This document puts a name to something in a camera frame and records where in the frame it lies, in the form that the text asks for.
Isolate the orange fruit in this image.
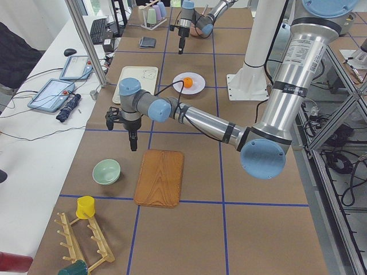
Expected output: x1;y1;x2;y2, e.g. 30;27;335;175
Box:
183;77;193;88

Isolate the white round plate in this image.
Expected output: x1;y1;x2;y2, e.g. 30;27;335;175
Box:
173;72;205;95

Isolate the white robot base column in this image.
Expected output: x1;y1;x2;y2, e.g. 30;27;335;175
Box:
227;0;287;101

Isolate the cream rectangular tray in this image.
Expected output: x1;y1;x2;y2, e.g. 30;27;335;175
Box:
112;66;159;105

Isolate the wooden cutting board tray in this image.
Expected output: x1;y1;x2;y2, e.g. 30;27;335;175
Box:
134;150;184;209

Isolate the pink bowl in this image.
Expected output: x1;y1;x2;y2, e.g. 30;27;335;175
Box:
190;26;203;37

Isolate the metal scoop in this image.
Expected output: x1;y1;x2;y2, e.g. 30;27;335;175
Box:
201;5;209;15

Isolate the white cup rack with cups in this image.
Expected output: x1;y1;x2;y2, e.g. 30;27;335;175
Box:
138;0;167;30

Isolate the dark folded cloth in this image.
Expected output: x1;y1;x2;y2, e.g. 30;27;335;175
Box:
139;37;157;49

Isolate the green ceramic bowl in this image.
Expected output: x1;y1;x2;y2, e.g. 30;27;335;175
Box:
92;159;121;185

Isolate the small metal cylinder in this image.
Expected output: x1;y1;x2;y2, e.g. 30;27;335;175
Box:
89;90;99;100

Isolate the folded navy umbrella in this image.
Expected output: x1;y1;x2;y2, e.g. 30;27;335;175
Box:
56;94;81;123

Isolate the small black box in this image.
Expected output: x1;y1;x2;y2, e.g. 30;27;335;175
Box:
102;38;115;53

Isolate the far teach pendant tablet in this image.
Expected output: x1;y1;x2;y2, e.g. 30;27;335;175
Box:
59;55;92;81

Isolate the teach pendant tablet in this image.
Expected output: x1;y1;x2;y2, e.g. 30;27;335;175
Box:
59;55;92;81
28;78;75;113

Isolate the black keyboard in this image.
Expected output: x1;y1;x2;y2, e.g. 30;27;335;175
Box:
89;18;108;45

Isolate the near teach pendant tablet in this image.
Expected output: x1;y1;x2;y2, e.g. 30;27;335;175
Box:
28;78;75;113

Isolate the yellow plastic cup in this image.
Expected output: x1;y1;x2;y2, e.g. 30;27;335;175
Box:
76;196;96;219

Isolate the black computer mouse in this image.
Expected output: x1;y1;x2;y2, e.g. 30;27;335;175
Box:
64;48;77;57

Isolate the wooden cup rack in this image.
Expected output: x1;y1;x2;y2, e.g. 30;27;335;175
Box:
54;212;116;274

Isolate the dark green cup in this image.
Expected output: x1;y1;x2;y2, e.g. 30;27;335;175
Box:
58;260;88;275

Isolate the red cylinder object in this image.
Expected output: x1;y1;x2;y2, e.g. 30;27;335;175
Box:
0;252;33;273

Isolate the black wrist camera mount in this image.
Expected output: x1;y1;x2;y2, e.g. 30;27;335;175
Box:
105;107;123;131

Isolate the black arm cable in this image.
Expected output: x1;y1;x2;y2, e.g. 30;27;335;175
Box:
154;80;230;143

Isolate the aluminium frame post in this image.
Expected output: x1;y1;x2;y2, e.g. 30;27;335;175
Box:
65;0;108;88

